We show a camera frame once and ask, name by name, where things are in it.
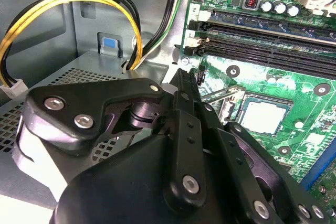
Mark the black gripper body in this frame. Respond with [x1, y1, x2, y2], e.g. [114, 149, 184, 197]
[52, 133, 254, 224]

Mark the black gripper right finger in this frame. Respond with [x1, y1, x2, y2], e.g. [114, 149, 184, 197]
[185, 71, 329, 224]

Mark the silver CPU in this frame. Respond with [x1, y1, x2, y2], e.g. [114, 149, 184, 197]
[240, 100, 288, 135]

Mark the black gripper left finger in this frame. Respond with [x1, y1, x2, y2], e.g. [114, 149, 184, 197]
[23, 68, 208, 213]

